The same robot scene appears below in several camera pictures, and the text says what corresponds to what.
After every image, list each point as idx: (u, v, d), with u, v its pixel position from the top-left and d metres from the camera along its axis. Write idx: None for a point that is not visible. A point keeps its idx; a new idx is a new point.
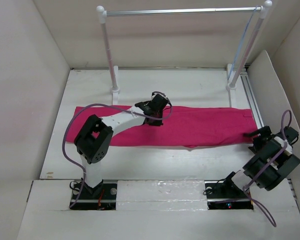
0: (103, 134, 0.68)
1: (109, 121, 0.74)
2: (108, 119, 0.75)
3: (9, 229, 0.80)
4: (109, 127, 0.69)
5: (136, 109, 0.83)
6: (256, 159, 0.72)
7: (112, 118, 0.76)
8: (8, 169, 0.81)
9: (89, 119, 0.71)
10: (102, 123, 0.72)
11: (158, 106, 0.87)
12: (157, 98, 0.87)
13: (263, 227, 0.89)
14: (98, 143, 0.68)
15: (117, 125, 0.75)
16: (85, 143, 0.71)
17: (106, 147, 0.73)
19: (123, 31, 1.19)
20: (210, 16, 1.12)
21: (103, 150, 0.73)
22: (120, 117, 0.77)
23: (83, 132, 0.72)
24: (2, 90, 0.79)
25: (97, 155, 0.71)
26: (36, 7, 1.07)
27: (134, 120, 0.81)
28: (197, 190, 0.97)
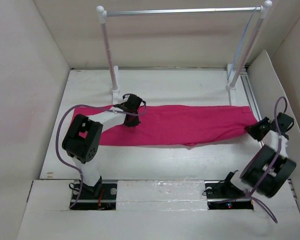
0: (92, 129, 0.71)
1: (96, 118, 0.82)
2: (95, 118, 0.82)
3: (9, 229, 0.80)
4: (97, 122, 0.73)
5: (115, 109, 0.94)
6: (252, 170, 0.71)
7: (98, 116, 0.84)
8: (8, 169, 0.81)
9: (75, 119, 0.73)
10: (88, 121, 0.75)
11: (134, 106, 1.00)
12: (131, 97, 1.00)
13: (263, 227, 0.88)
14: (90, 138, 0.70)
15: (104, 120, 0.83)
16: (75, 144, 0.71)
17: (97, 144, 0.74)
19: (123, 31, 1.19)
20: (210, 16, 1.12)
21: (95, 148, 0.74)
22: (105, 116, 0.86)
23: (71, 133, 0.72)
24: (2, 90, 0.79)
25: (89, 152, 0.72)
26: (36, 7, 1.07)
27: (117, 117, 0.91)
28: (197, 190, 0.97)
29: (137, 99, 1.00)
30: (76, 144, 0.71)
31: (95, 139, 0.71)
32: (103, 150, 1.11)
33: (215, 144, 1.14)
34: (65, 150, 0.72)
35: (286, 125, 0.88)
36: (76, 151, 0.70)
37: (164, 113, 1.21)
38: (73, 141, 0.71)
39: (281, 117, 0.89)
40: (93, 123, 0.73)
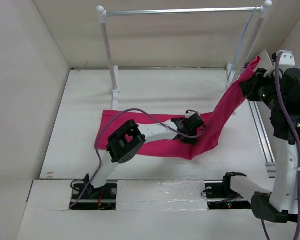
0: (136, 141, 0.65)
1: (144, 130, 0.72)
2: (143, 129, 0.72)
3: (8, 229, 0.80)
4: (142, 137, 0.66)
5: (171, 124, 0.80)
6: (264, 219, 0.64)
7: (146, 127, 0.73)
8: (8, 168, 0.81)
9: (127, 122, 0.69)
10: (136, 130, 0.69)
11: (191, 125, 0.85)
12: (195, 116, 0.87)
13: (263, 227, 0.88)
14: (128, 149, 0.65)
15: (150, 135, 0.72)
16: (116, 144, 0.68)
17: (135, 153, 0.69)
19: (124, 31, 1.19)
20: (210, 16, 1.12)
21: (132, 155, 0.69)
22: (154, 128, 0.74)
23: (117, 132, 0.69)
24: (2, 90, 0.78)
25: (125, 158, 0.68)
26: (36, 7, 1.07)
27: (167, 134, 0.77)
28: (197, 190, 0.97)
29: (199, 119, 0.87)
30: (116, 145, 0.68)
31: (135, 150, 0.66)
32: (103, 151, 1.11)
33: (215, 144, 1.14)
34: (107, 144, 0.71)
35: None
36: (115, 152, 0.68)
37: None
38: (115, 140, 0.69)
39: (296, 86, 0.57)
40: (139, 136, 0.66)
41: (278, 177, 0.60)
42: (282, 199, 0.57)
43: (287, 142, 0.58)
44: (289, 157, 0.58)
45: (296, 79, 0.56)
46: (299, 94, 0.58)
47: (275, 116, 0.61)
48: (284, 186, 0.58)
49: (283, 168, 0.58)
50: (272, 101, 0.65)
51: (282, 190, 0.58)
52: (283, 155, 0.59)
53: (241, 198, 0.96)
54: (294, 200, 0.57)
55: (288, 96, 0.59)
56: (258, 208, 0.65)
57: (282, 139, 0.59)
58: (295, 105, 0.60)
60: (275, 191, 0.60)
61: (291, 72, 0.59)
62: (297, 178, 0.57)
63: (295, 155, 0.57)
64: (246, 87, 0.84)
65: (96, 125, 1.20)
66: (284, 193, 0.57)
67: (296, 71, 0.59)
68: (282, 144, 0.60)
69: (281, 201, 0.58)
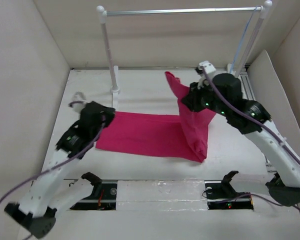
0: (26, 223, 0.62)
1: (28, 202, 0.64)
2: (28, 200, 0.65)
3: (9, 229, 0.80)
4: (30, 215, 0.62)
5: (59, 156, 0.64)
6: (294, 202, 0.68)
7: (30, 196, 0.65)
8: (8, 168, 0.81)
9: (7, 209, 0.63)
10: (17, 211, 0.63)
11: (90, 127, 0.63)
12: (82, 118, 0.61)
13: (263, 227, 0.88)
14: (34, 228, 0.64)
15: (38, 199, 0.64)
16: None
17: (46, 222, 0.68)
19: (123, 31, 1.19)
20: (210, 16, 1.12)
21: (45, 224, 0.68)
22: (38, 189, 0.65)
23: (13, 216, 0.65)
24: (2, 90, 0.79)
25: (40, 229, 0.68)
26: (36, 7, 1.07)
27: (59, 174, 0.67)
28: (197, 190, 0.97)
29: (90, 119, 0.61)
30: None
31: (38, 223, 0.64)
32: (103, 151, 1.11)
33: (215, 144, 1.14)
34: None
35: (240, 93, 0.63)
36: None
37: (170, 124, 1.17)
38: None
39: (231, 89, 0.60)
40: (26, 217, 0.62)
41: (276, 163, 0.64)
42: (295, 176, 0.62)
43: (257, 131, 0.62)
44: (268, 142, 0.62)
45: (228, 84, 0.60)
46: (235, 93, 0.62)
47: (233, 118, 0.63)
48: (286, 165, 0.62)
49: (273, 153, 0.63)
50: (216, 106, 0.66)
51: (287, 169, 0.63)
52: (263, 143, 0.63)
53: (241, 198, 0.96)
54: (299, 167, 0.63)
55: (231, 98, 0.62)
56: (284, 198, 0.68)
57: (251, 132, 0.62)
58: (237, 104, 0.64)
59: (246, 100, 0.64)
60: (284, 175, 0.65)
61: (218, 80, 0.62)
62: (287, 153, 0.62)
63: (270, 137, 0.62)
64: (189, 102, 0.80)
65: None
66: (291, 170, 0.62)
67: (219, 78, 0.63)
68: (254, 136, 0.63)
69: (296, 178, 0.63)
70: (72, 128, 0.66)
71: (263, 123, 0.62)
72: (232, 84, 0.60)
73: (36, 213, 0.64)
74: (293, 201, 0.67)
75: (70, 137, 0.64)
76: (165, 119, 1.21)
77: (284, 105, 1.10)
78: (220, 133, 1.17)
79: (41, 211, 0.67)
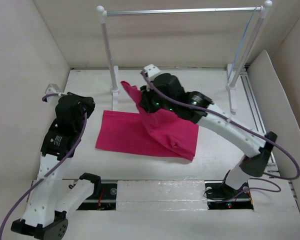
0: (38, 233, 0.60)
1: (33, 215, 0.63)
2: (32, 214, 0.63)
3: (9, 230, 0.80)
4: (40, 226, 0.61)
5: (48, 162, 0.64)
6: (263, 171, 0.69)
7: (33, 208, 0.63)
8: (8, 168, 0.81)
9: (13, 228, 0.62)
10: (26, 226, 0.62)
11: (72, 121, 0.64)
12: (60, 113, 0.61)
13: (263, 227, 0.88)
14: (50, 234, 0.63)
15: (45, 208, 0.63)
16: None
17: (58, 226, 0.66)
19: (123, 31, 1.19)
20: (210, 16, 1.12)
21: (59, 228, 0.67)
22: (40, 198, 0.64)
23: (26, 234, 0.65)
24: (2, 90, 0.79)
25: (57, 235, 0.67)
26: (36, 7, 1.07)
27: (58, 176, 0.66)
28: (197, 190, 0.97)
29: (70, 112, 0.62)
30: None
31: (52, 229, 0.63)
32: (103, 151, 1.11)
33: (215, 144, 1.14)
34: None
35: (180, 87, 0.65)
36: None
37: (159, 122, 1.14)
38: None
39: (169, 86, 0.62)
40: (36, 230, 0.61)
41: (231, 139, 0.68)
42: (251, 144, 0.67)
43: (203, 117, 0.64)
44: (217, 122, 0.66)
45: (166, 83, 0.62)
46: (176, 88, 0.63)
47: (180, 113, 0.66)
48: (239, 138, 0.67)
49: (225, 131, 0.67)
50: (164, 105, 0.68)
51: (242, 140, 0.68)
52: (212, 125, 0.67)
53: (241, 198, 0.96)
54: (251, 137, 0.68)
55: (171, 94, 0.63)
56: (252, 171, 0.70)
57: (199, 119, 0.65)
58: (181, 98, 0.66)
59: (188, 92, 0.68)
60: (242, 147, 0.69)
61: (157, 79, 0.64)
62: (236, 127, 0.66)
63: (216, 118, 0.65)
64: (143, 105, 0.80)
65: (95, 125, 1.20)
66: (245, 141, 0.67)
67: (157, 78, 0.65)
68: (203, 122, 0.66)
69: (252, 147, 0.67)
70: (49, 130, 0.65)
71: (207, 107, 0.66)
72: (170, 81, 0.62)
73: (46, 222, 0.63)
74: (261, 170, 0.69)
75: (51, 139, 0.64)
76: None
77: (284, 104, 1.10)
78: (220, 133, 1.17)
79: (50, 217, 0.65)
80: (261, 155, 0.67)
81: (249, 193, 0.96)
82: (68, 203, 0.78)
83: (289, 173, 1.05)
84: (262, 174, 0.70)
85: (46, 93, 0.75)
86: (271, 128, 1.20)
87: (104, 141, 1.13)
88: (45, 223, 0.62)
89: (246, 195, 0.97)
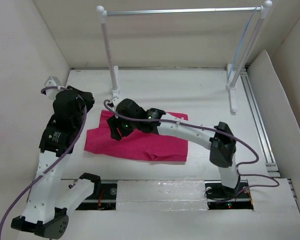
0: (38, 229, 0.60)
1: (33, 212, 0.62)
2: (32, 211, 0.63)
3: (8, 230, 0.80)
4: (40, 223, 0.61)
5: (46, 158, 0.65)
6: (226, 159, 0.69)
7: (32, 205, 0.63)
8: (8, 168, 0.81)
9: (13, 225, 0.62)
10: (26, 223, 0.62)
11: (71, 118, 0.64)
12: (58, 107, 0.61)
13: (263, 227, 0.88)
14: (50, 231, 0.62)
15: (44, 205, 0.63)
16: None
17: (58, 223, 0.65)
19: (123, 31, 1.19)
20: (210, 16, 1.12)
21: (59, 226, 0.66)
22: (39, 195, 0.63)
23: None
24: (2, 90, 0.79)
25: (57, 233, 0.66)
26: (36, 7, 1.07)
27: (57, 173, 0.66)
28: (197, 190, 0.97)
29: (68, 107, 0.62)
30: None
31: (53, 226, 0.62)
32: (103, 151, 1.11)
33: None
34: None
35: (138, 108, 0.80)
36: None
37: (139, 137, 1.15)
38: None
39: (128, 109, 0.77)
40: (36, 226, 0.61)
41: (190, 139, 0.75)
42: (202, 138, 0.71)
43: (158, 126, 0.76)
44: (170, 127, 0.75)
45: (124, 107, 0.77)
46: (133, 109, 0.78)
47: (143, 129, 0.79)
48: (191, 135, 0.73)
49: (179, 133, 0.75)
50: (131, 125, 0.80)
51: (194, 137, 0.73)
52: (172, 133, 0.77)
53: (241, 199, 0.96)
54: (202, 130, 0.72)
55: (130, 114, 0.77)
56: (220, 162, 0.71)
57: (157, 129, 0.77)
58: (141, 116, 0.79)
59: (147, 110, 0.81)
60: (201, 142, 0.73)
61: (118, 106, 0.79)
62: (187, 126, 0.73)
63: (168, 123, 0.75)
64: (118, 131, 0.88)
65: (95, 125, 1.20)
66: (197, 136, 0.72)
67: (118, 104, 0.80)
68: (160, 130, 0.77)
69: (204, 140, 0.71)
70: (48, 127, 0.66)
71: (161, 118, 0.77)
72: (126, 105, 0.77)
73: (46, 219, 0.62)
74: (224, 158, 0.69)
75: (51, 135, 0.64)
76: None
77: (284, 104, 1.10)
78: None
79: (51, 214, 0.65)
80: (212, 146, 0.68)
81: (249, 193, 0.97)
82: (70, 200, 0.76)
83: (288, 173, 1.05)
84: (226, 161, 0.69)
85: (46, 86, 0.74)
86: (270, 128, 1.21)
87: (95, 144, 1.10)
88: (45, 220, 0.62)
89: (246, 195, 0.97)
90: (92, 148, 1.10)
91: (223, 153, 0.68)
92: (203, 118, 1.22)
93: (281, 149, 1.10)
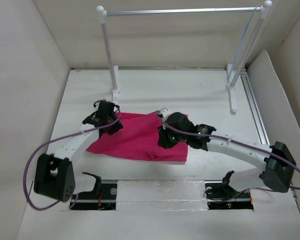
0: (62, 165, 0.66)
1: (63, 152, 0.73)
2: (62, 151, 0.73)
3: (9, 229, 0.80)
4: (65, 160, 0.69)
5: (86, 127, 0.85)
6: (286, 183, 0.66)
7: (64, 148, 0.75)
8: (7, 168, 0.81)
9: (40, 159, 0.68)
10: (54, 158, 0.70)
11: (107, 113, 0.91)
12: (102, 104, 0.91)
13: (263, 227, 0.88)
14: (68, 176, 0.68)
15: (72, 151, 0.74)
16: (49, 190, 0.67)
17: (72, 181, 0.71)
19: (123, 31, 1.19)
20: (210, 16, 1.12)
21: (71, 185, 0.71)
22: (72, 144, 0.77)
23: (39, 178, 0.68)
24: (1, 90, 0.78)
25: (66, 191, 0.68)
26: (36, 7, 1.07)
27: (88, 138, 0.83)
28: (198, 190, 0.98)
29: (108, 105, 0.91)
30: (49, 189, 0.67)
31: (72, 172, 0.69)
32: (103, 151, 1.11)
33: None
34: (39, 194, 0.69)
35: (188, 122, 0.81)
36: (51, 195, 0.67)
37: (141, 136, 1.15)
38: (47, 188, 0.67)
39: (179, 123, 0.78)
40: (62, 161, 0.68)
41: (240, 157, 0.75)
42: (256, 157, 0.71)
43: (208, 141, 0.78)
44: (220, 144, 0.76)
45: (176, 121, 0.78)
46: (185, 123, 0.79)
47: (191, 142, 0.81)
48: (244, 153, 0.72)
49: (229, 150, 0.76)
50: (179, 138, 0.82)
51: (246, 155, 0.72)
52: (221, 149, 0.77)
53: (241, 198, 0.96)
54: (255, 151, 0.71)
55: (182, 129, 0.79)
56: (277, 186, 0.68)
57: (207, 145, 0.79)
58: (191, 130, 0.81)
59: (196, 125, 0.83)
60: (254, 162, 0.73)
61: (169, 119, 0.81)
62: (238, 144, 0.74)
63: (219, 140, 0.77)
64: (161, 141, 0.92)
65: None
66: (249, 155, 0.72)
67: (169, 118, 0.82)
68: (211, 147, 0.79)
69: (258, 160, 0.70)
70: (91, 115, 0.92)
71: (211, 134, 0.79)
72: (178, 119, 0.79)
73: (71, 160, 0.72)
74: (282, 182, 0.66)
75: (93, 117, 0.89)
76: None
77: (284, 104, 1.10)
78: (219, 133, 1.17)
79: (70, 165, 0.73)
80: (267, 166, 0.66)
81: (249, 193, 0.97)
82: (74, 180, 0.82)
83: None
84: (287, 186, 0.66)
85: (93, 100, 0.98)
86: (270, 128, 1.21)
87: (94, 144, 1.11)
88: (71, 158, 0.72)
89: (246, 195, 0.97)
90: (92, 148, 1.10)
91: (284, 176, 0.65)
92: (203, 118, 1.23)
93: None
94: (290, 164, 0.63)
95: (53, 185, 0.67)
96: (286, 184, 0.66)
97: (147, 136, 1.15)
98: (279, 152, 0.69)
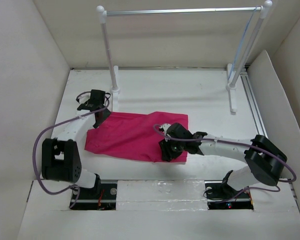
0: (68, 147, 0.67)
1: (65, 135, 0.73)
2: (63, 134, 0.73)
3: (8, 230, 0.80)
4: (71, 141, 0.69)
5: (82, 112, 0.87)
6: (274, 174, 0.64)
7: (66, 131, 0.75)
8: (7, 169, 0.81)
9: (45, 145, 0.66)
10: (59, 141, 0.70)
11: (98, 99, 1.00)
12: (93, 93, 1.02)
13: (264, 227, 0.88)
14: (76, 155, 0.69)
15: (74, 133, 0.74)
16: (58, 172, 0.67)
17: (78, 162, 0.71)
19: (124, 31, 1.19)
20: (210, 15, 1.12)
21: (78, 166, 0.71)
22: (73, 127, 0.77)
23: (46, 162, 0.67)
24: (1, 90, 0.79)
25: (75, 172, 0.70)
26: (36, 7, 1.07)
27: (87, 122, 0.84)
28: (197, 190, 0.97)
29: (100, 94, 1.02)
30: (57, 172, 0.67)
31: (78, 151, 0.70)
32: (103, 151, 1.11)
33: None
34: (48, 179, 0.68)
35: (186, 130, 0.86)
36: (61, 178, 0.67)
37: (141, 137, 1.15)
38: (55, 171, 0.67)
39: (176, 131, 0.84)
40: (67, 142, 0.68)
41: (229, 156, 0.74)
42: (238, 152, 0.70)
43: (199, 145, 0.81)
44: (209, 145, 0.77)
45: (173, 130, 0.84)
46: (181, 131, 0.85)
47: (187, 148, 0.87)
48: (228, 150, 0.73)
49: (218, 150, 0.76)
50: (181, 146, 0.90)
51: (230, 150, 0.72)
52: (210, 149, 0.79)
53: (241, 199, 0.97)
54: (239, 147, 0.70)
55: (179, 137, 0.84)
56: (266, 178, 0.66)
57: (200, 149, 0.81)
58: (187, 137, 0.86)
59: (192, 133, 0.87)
60: (241, 158, 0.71)
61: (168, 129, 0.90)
62: (224, 143, 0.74)
63: (208, 142, 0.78)
64: (165, 153, 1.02)
65: None
66: (232, 150, 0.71)
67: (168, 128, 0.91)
68: (203, 149, 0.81)
69: (240, 154, 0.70)
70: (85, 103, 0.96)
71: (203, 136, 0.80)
72: (176, 128, 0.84)
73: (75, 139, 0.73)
74: (269, 173, 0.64)
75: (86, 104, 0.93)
76: (157, 116, 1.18)
77: (285, 105, 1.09)
78: (219, 133, 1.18)
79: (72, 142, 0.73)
80: (246, 158, 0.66)
81: (249, 193, 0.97)
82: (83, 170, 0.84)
83: (288, 173, 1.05)
84: (276, 178, 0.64)
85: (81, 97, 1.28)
86: (270, 128, 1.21)
87: (94, 144, 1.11)
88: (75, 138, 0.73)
89: (246, 195, 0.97)
90: (93, 148, 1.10)
91: (268, 167, 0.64)
92: (202, 118, 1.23)
93: (281, 149, 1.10)
94: (269, 153, 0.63)
95: (62, 166, 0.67)
96: (274, 175, 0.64)
97: (147, 137, 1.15)
98: (261, 145, 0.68)
